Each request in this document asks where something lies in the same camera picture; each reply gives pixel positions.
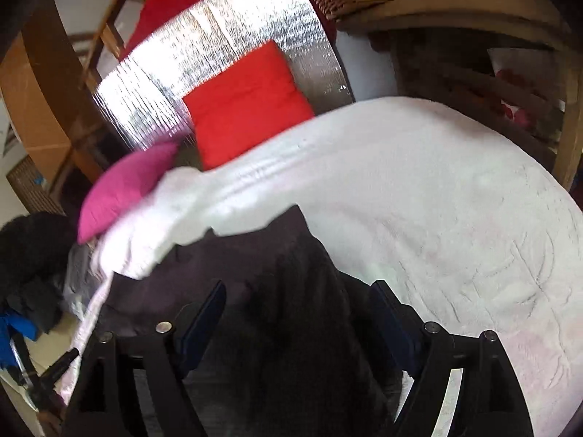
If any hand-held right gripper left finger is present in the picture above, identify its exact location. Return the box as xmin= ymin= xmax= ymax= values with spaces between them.
xmin=61 ymin=280 xmax=227 ymax=437

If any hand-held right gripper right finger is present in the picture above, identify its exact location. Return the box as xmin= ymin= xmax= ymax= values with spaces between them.
xmin=368 ymin=280 xmax=536 ymax=437

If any dark jacket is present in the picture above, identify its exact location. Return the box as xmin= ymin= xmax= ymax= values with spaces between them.
xmin=95 ymin=205 xmax=420 ymax=437

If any grey fringed scarf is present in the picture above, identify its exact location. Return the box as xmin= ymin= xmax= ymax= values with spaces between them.
xmin=64 ymin=241 xmax=101 ymax=319

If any white textured bedspread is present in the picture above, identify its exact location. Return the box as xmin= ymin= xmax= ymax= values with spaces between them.
xmin=59 ymin=97 xmax=583 ymax=437

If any pink pillow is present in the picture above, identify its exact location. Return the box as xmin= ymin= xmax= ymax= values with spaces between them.
xmin=77 ymin=141 xmax=179 ymax=244

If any black cloth pile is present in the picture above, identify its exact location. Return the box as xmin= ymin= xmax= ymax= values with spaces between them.
xmin=0 ymin=212 xmax=80 ymax=333

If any bright blue cloth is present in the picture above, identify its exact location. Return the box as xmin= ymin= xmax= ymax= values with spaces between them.
xmin=0 ymin=312 xmax=39 ymax=369

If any brown woven hamper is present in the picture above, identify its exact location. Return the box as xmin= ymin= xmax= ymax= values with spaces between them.
xmin=7 ymin=155 xmax=69 ymax=214

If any red pillow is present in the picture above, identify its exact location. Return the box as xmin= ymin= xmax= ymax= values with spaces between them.
xmin=182 ymin=40 xmax=316 ymax=170

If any red floral cloth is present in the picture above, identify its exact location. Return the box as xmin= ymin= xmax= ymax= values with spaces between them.
xmin=489 ymin=48 xmax=566 ymax=128

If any silver foil insulation panel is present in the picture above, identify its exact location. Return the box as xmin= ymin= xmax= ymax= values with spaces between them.
xmin=93 ymin=0 xmax=356 ymax=153

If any wooden shelf unit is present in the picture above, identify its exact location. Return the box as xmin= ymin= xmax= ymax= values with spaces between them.
xmin=334 ymin=0 xmax=583 ymax=192

